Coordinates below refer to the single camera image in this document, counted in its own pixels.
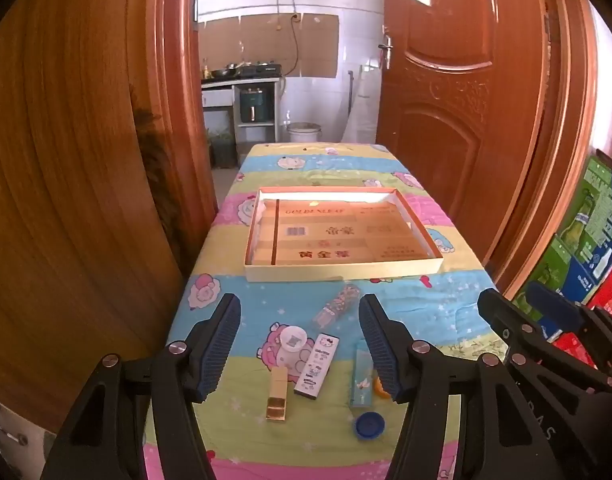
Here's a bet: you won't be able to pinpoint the cartoon sheep printed tablecloth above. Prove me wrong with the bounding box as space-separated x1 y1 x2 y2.
143 142 509 480

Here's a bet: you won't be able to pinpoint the white cartoon cat lighter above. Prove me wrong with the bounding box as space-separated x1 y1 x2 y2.
293 332 341 401

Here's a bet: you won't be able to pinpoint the blue bottle cap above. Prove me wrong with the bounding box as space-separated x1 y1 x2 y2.
355 411 385 441

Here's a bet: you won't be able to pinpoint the plain wooden door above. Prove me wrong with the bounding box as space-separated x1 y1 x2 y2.
0 0 187 433

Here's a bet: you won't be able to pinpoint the black gas stove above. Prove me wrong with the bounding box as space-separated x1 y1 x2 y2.
238 61 283 79

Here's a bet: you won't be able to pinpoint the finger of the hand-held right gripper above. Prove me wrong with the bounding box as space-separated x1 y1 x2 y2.
477 288 612 392
525 281 612 356

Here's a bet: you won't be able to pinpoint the gold lighter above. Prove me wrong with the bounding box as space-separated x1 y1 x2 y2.
266 366 289 422

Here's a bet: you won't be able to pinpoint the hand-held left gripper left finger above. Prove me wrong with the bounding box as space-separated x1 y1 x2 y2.
40 292 243 480

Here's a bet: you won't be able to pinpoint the wooden door frame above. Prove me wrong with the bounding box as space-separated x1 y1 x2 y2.
126 0 602 301

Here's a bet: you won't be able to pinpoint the green air fryer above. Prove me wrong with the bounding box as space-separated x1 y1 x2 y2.
240 87 265 122

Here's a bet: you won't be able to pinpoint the cardboard sheet on wall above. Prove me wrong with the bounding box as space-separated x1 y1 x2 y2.
198 13 340 79

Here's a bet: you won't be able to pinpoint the black power cable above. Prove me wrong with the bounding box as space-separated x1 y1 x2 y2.
285 12 301 79

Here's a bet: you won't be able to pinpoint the white kitchen counter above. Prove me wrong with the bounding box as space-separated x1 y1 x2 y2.
201 76 281 144

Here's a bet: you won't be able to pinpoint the red carton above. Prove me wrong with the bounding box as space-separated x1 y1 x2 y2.
553 259 612 368

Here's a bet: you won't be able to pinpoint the carved wooden door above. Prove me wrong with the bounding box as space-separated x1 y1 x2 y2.
376 0 557 261

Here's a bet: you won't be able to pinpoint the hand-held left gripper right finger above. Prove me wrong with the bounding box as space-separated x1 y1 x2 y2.
358 293 562 480

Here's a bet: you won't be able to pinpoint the teal lighter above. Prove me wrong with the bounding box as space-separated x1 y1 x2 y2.
351 339 377 408

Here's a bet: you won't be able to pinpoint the potted plants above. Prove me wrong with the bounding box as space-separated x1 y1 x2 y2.
208 129 237 168

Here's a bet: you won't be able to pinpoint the shallow orange-rimmed cardboard box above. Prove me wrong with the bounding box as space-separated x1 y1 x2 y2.
243 186 444 283

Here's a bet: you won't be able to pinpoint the metal door handle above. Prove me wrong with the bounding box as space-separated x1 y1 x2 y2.
378 35 395 70

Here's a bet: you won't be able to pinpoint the white bucket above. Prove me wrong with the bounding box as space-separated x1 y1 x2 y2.
287 122 323 144

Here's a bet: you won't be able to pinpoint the white bottle cap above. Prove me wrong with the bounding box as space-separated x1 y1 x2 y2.
277 325 309 368

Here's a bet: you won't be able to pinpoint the green blue beer carton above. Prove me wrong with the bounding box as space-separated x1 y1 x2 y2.
558 156 612 292

